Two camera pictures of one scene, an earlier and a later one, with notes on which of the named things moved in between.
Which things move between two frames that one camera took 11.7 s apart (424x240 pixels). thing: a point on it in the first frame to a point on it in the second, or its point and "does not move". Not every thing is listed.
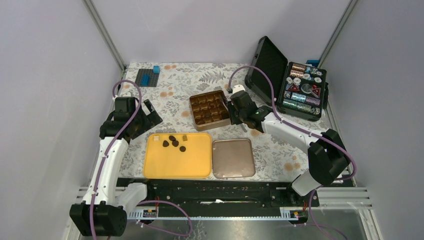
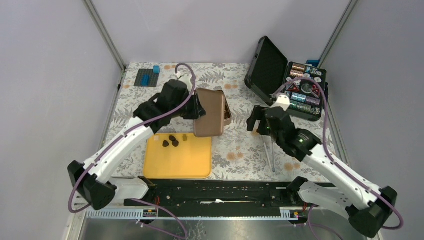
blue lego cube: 156,69 does not move
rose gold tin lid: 232,158 to 211,124
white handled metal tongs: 243,127 to 273,169
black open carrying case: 299,89 does not move
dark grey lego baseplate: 153,79 does not move
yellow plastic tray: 177,156 does not move
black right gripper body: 236,116 to 263,128
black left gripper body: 144,122 to 189,111
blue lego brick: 145,79 does not move
